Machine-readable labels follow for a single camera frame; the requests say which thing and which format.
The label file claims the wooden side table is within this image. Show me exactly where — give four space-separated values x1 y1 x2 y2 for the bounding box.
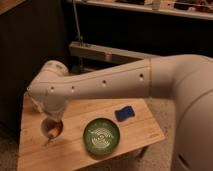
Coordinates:
18 97 165 171

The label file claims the blue sponge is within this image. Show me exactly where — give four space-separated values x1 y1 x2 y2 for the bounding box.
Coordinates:
115 106 135 122

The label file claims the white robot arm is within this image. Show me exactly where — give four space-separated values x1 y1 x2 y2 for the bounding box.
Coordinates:
27 54 213 171

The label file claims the long case with handle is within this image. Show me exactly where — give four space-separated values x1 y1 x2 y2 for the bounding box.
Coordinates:
69 41 154 64

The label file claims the white ceramic cup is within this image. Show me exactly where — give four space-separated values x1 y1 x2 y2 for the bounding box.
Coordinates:
41 118 63 139

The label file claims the metal stand pole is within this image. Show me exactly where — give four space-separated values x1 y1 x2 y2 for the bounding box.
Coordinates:
72 0 83 46

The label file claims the green ceramic bowl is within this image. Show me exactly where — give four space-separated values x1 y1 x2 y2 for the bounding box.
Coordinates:
83 118 120 155

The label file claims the cluttered background shelf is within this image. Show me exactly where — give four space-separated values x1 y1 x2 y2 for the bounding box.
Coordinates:
75 0 213 21

